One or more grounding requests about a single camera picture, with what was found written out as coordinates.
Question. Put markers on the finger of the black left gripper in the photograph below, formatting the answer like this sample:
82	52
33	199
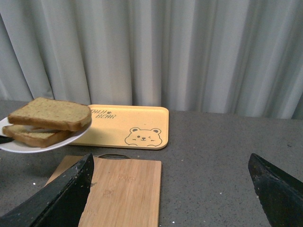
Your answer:
4	139

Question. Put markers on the bread slice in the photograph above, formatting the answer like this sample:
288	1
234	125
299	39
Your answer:
52	114
34	139

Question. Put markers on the white round plate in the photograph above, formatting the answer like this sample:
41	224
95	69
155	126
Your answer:
19	147

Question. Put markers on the grey curtain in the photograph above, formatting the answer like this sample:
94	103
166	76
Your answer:
216	56

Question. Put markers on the fried egg toy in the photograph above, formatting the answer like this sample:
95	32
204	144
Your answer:
29	128

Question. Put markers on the yellow bear tray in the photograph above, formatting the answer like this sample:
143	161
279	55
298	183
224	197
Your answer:
123	126

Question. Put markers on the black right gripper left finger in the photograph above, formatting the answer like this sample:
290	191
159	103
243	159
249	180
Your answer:
60	203

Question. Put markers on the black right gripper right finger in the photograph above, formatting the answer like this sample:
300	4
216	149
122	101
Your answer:
279	193

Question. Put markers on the bamboo cutting board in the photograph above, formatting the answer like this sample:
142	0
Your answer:
123	193

